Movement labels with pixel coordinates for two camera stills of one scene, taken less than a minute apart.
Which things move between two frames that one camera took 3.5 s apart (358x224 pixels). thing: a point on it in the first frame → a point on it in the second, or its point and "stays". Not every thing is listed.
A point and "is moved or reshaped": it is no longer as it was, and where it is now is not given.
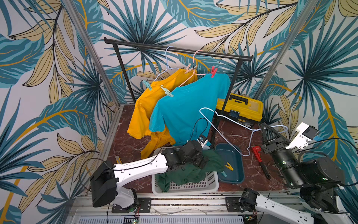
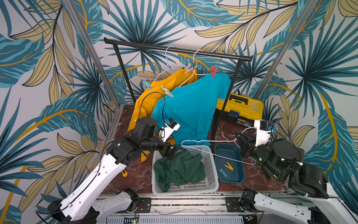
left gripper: x=198 y=163 → x=172 y=154
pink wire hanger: x=194 y=71 stays
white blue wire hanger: x=252 y=129 → x=217 y=141
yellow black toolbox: x=243 y=110 stays
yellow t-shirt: x=139 y=126 stays
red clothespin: x=213 y=71 stays
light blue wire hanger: x=167 y=64 stays
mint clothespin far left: x=147 y=84 stays
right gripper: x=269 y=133 → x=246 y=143
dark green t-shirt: x=189 y=173 is moved or reshaped
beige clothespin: x=188 y=69 stays
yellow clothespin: x=229 y=166 stays
